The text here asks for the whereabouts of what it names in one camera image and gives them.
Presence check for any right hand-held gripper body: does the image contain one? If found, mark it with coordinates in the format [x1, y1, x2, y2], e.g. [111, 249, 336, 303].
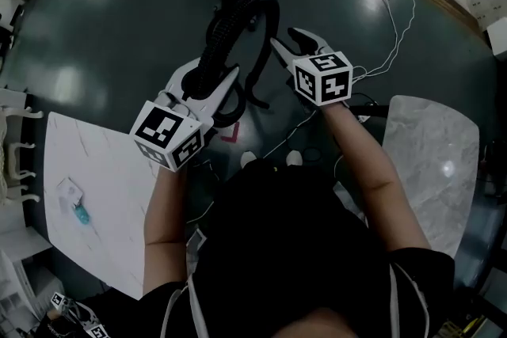
[287, 46, 354, 108]

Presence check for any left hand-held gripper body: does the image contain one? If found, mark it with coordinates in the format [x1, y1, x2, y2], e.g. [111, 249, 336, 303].
[129, 88, 217, 173]

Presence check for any black vacuum hose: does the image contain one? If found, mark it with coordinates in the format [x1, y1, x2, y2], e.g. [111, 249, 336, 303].
[181, 0, 282, 128]

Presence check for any person's right forearm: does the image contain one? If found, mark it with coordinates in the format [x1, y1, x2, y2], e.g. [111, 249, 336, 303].
[319, 101, 432, 253]

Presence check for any person's left forearm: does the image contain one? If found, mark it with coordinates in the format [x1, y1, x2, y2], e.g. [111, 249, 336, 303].
[141, 165, 190, 297]

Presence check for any white marble table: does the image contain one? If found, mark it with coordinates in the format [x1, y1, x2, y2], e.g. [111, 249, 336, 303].
[42, 110, 162, 302]

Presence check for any person's right white shoe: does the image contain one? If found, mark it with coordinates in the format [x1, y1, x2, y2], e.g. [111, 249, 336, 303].
[285, 149, 304, 168]

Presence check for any white packet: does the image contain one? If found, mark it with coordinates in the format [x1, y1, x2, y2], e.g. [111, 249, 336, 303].
[55, 176, 85, 217]

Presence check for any teal packet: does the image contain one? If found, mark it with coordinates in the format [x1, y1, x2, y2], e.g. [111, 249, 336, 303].
[72, 203, 93, 227]

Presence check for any grey marble table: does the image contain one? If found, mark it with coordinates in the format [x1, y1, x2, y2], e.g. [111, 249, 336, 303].
[381, 93, 481, 259]

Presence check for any white carved chair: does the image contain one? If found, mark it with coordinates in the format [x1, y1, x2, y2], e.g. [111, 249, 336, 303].
[0, 85, 45, 207]

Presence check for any person's black clothing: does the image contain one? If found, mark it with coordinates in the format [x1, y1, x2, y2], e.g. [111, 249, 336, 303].
[136, 157, 457, 338]

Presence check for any white box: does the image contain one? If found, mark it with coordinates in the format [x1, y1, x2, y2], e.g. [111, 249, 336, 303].
[485, 17, 507, 61]

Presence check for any spare hand-held gripper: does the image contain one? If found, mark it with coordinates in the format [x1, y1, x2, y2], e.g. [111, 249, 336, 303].
[38, 290, 112, 338]

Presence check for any white charger cable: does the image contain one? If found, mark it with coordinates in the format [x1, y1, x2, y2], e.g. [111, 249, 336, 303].
[350, 0, 417, 83]

